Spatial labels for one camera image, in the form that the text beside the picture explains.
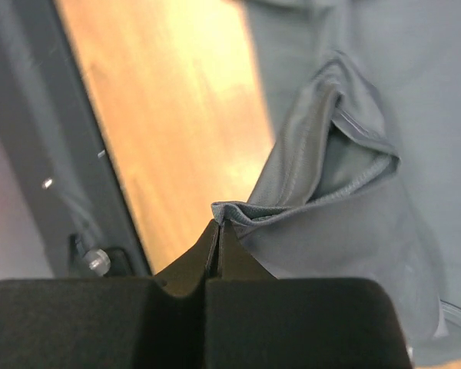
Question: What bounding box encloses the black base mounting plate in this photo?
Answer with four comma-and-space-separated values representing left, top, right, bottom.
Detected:
0, 1, 151, 280

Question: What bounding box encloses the grey t shirt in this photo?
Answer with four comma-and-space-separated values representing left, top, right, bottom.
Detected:
212, 1, 461, 366

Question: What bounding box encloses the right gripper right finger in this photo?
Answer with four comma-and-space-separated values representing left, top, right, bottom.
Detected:
204, 223, 412, 368

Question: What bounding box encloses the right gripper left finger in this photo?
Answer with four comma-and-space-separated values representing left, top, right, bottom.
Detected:
0, 222, 220, 368

